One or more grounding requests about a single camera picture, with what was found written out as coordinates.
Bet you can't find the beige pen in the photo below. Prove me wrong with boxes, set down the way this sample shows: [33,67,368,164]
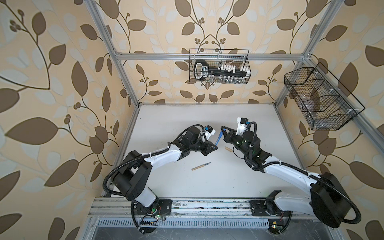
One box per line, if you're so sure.
[192,163,211,171]

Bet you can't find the side wire basket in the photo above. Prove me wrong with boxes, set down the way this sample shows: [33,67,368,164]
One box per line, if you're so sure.
[284,62,366,131]

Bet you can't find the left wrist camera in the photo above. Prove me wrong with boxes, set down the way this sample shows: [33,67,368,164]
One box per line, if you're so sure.
[204,125,216,141]

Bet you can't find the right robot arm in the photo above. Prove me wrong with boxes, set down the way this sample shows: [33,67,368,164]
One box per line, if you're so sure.
[221,126,362,228]

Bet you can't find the aluminium rear crossbar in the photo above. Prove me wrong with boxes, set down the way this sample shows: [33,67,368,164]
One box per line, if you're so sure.
[116,53,305,61]

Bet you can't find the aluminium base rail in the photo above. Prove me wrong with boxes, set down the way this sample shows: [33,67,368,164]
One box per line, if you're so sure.
[89,197,316,218]

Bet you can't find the black tool in basket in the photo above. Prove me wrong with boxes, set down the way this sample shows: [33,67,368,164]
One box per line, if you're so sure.
[192,60,252,80]

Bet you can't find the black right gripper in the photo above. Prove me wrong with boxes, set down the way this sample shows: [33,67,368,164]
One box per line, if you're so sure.
[220,127,251,160]

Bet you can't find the blue pen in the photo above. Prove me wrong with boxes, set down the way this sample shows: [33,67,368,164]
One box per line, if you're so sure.
[215,131,223,146]

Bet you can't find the aluminium frame post left rear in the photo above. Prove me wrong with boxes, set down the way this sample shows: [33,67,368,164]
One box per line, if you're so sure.
[85,0,140,109]

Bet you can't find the aluminium frame post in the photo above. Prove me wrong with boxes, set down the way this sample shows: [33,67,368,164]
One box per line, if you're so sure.
[274,0,344,107]
[85,0,140,109]

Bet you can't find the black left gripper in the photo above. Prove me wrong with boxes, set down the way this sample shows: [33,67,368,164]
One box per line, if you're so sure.
[188,136,218,154]

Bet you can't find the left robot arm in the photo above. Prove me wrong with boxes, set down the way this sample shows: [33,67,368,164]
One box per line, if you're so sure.
[103,125,218,209]

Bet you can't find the rear wire basket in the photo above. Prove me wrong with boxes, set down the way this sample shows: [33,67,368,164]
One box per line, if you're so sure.
[189,48,252,85]

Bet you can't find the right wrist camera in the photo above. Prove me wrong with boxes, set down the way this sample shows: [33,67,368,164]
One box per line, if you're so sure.
[236,118,250,136]

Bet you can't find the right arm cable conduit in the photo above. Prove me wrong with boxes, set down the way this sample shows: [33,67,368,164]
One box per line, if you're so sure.
[244,121,362,225]

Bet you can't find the aluminium frame post right rear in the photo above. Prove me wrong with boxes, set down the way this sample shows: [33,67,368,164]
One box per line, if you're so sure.
[274,0,344,107]

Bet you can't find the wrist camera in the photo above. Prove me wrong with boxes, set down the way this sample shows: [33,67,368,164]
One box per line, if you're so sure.
[236,118,250,136]
[204,125,216,141]

